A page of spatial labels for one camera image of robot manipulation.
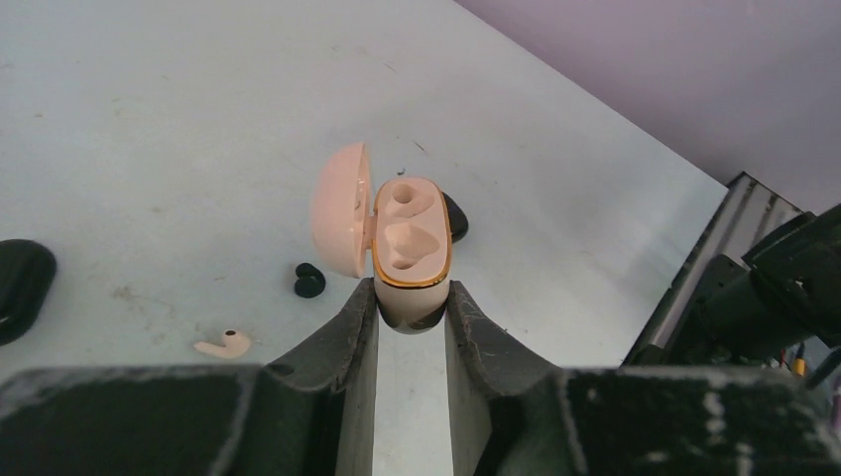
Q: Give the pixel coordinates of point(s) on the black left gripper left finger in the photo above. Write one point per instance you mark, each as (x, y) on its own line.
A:
(309, 412)

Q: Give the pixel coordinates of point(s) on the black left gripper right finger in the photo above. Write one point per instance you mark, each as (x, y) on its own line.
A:
(511, 412)

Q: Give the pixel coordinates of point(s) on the beige earbud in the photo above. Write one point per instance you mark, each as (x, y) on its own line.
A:
(233, 344)

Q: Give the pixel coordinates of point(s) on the beige earbud charging case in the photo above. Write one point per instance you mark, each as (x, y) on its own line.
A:
(401, 229)

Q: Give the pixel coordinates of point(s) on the black charging case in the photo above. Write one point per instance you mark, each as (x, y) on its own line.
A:
(28, 269)

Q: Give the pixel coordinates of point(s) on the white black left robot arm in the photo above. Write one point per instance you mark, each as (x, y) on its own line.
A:
(788, 291)

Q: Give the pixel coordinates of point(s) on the black earbud near case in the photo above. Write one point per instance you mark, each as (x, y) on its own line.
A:
(310, 281)

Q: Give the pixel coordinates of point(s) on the black closed earbud case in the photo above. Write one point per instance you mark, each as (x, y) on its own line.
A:
(458, 221)

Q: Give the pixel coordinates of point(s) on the aluminium frame rail left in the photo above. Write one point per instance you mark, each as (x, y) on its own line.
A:
(749, 212)

